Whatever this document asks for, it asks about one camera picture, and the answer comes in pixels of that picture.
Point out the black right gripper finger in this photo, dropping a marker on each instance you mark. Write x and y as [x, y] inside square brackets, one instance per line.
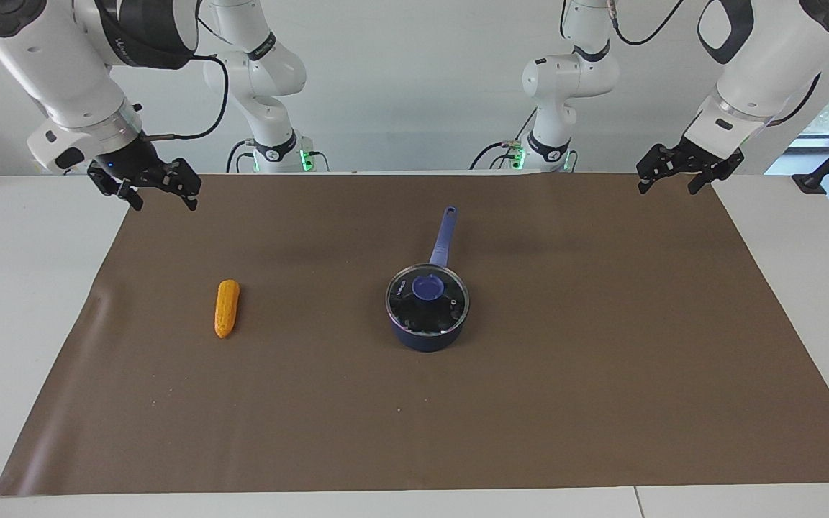
[188, 181]
[125, 191]

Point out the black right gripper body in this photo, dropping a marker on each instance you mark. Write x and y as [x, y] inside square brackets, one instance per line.
[137, 162]

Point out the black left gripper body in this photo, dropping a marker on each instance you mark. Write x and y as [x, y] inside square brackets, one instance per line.
[699, 155]

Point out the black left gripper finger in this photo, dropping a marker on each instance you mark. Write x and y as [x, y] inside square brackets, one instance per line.
[658, 162]
[718, 171]

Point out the yellow corn cob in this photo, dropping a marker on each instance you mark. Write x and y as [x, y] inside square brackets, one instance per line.
[227, 309]

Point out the glass lid with blue knob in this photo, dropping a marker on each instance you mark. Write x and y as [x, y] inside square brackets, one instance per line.
[427, 288]

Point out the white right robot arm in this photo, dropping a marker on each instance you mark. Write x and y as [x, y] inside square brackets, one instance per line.
[62, 65]

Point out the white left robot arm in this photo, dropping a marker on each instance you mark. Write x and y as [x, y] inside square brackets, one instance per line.
[767, 65]

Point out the dark blue saucepan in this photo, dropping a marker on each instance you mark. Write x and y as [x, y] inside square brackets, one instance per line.
[443, 237]

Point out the brown table mat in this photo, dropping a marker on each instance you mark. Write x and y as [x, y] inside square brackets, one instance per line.
[414, 417]

